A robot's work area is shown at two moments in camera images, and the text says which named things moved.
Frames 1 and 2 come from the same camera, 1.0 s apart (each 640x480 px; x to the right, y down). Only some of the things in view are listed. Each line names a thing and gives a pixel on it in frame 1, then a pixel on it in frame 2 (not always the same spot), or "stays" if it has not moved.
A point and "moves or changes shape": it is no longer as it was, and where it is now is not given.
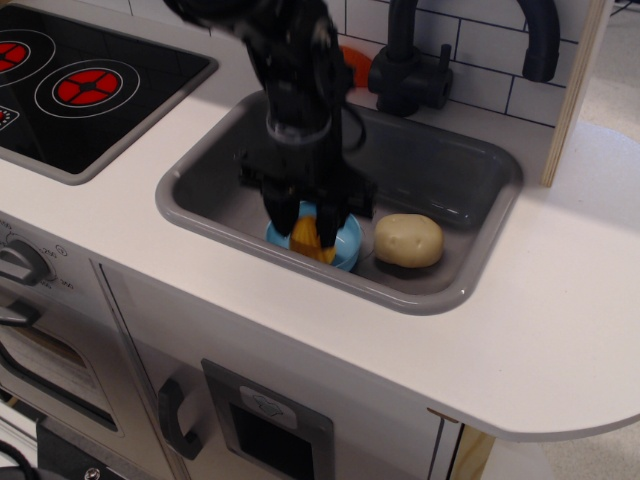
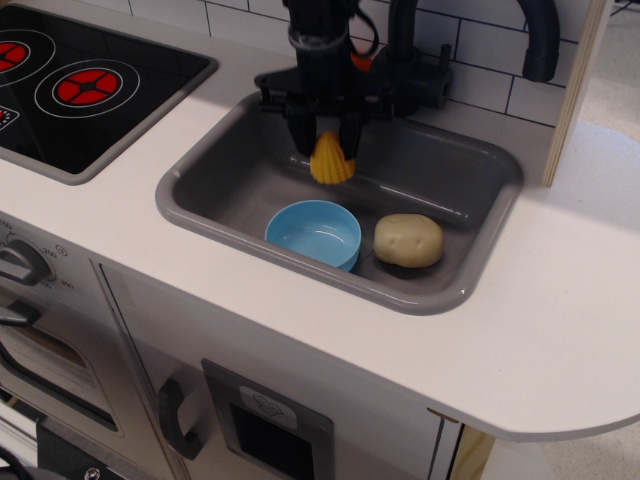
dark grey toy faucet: [406, 80] stays
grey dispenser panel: [276, 435] stays
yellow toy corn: [305, 240] moves or changes shape
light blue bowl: [348, 241] stays
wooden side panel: [596, 23] stays
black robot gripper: [315, 171] → [324, 84]
